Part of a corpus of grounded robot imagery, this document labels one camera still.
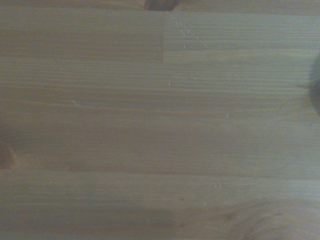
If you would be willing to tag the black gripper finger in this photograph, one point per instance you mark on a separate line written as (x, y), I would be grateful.
(316, 100)
(316, 67)

